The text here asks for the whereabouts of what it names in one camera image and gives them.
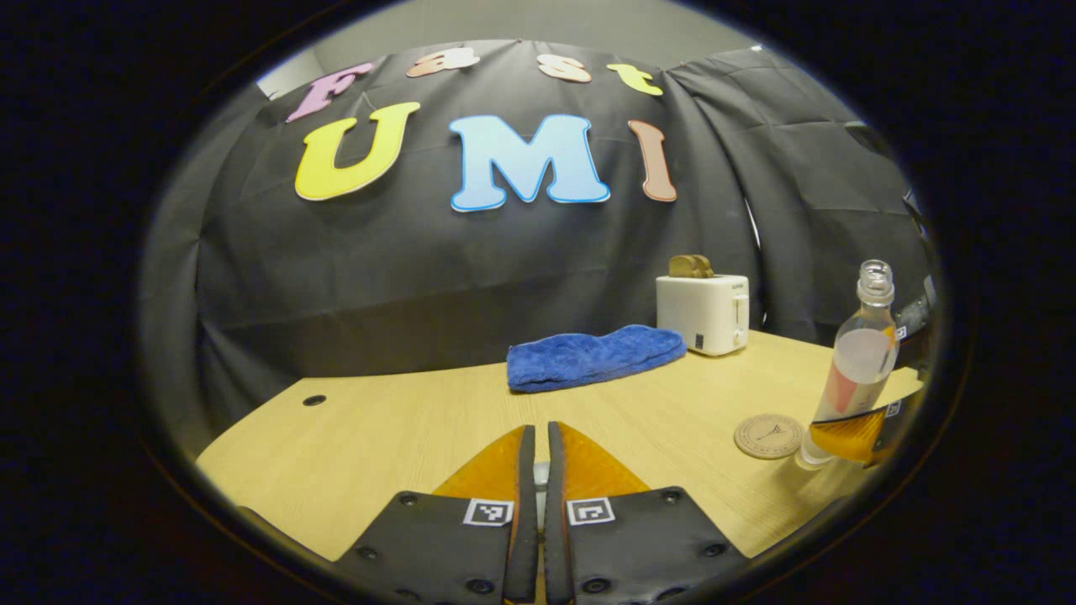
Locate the black backdrop cloth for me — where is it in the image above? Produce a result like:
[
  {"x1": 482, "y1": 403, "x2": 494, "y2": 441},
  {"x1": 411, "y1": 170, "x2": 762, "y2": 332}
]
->
[{"x1": 143, "y1": 38, "x2": 934, "y2": 455}]

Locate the blue towel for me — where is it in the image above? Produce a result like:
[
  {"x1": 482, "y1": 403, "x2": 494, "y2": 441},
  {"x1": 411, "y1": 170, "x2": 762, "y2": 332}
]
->
[{"x1": 506, "y1": 325, "x2": 688, "y2": 394}]

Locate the round cork coaster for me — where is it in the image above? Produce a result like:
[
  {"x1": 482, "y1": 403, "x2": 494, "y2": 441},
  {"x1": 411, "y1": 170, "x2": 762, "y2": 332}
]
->
[{"x1": 734, "y1": 413, "x2": 805, "y2": 460}]

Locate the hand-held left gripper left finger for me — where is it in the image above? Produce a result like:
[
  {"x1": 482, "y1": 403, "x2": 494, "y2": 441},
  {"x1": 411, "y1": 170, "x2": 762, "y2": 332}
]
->
[{"x1": 335, "y1": 424, "x2": 540, "y2": 605}]

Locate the clear water bottle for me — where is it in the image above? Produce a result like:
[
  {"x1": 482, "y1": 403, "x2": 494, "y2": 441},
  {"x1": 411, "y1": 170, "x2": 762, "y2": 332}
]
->
[{"x1": 794, "y1": 259, "x2": 899, "y2": 471}]

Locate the white toaster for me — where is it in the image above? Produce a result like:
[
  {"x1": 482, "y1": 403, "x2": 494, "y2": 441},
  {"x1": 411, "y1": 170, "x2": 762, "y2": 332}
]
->
[{"x1": 656, "y1": 273, "x2": 751, "y2": 357}]

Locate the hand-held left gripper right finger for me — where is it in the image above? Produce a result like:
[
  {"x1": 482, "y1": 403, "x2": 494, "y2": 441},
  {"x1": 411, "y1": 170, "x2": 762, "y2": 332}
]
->
[{"x1": 543, "y1": 420, "x2": 751, "y2": 605}]

